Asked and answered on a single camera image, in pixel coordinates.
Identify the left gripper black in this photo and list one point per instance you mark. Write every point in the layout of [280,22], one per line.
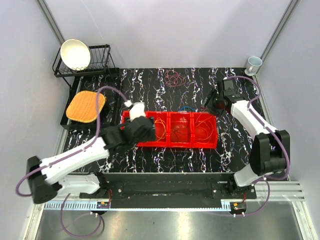
[148,137]

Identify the black tray under pad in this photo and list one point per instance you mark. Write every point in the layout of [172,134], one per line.
[108,114]

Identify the orange woven pad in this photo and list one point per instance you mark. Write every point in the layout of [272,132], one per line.
[82,108]

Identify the white bowl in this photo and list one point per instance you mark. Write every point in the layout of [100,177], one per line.
[75,54]

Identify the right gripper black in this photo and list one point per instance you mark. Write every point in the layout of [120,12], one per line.
[218,112]

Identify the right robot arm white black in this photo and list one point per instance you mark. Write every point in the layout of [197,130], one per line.
[269,158]

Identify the black wire dish rack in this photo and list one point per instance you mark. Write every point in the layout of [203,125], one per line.
[101,63]

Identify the black marbled mat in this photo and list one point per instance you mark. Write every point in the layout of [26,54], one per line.
[170,89]

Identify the aluminium frame rail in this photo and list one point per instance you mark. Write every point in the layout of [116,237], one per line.
[279,192]

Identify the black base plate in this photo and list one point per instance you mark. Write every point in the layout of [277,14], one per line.
[169,191]

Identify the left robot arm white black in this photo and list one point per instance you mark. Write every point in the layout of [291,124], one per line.
[50,177]

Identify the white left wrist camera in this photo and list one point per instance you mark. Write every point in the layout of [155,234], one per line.
[136,109]

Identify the pale blue mug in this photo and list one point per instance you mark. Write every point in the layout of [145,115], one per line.
[253,65]

